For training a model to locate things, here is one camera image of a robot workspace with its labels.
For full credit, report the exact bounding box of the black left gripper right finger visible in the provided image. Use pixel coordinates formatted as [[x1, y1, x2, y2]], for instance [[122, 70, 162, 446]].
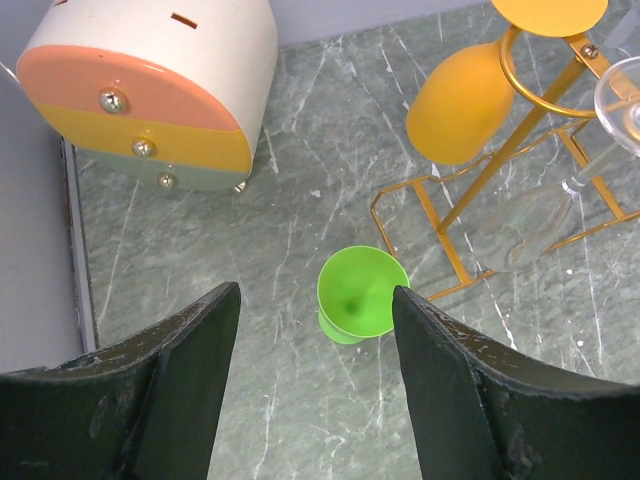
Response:
[[392, 286, 639, 479]]

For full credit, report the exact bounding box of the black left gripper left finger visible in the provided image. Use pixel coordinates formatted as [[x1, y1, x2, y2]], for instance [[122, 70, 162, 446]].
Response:
[[1, 282, 241, 479]]

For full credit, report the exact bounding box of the green plastic wine glass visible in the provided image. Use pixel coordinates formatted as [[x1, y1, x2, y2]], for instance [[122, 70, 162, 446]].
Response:
[[316, 245, 410, 345]]

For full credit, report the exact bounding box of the clear tall wine glass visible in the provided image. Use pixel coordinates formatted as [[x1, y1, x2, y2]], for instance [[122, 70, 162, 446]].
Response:
[[472, 56, 639, 272]]

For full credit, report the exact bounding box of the yellow plastic wine glass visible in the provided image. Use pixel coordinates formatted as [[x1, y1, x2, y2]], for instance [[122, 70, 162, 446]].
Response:
[[406, 0, 608, 165]]

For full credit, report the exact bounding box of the white round drawer box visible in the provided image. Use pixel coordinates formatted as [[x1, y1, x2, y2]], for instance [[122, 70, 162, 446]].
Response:
[[16, 1, 278, 191]]

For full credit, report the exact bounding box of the gold wire glass rack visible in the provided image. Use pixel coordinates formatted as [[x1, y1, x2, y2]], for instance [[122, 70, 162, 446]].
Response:
[[370, 25, 610, 301]]

